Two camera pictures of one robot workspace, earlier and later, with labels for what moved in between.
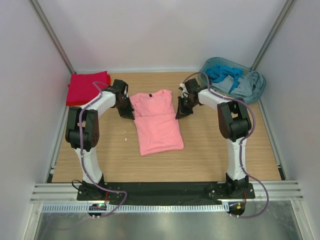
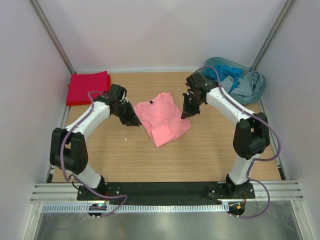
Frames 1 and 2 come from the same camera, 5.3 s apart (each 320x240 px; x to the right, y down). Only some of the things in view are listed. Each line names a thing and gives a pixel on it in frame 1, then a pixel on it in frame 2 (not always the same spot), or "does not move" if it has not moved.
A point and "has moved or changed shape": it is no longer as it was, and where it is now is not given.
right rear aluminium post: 266,43 does not move
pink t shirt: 158,128 has moved or changed shape
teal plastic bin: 229,79 does not move
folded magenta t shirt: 81,89 does not move
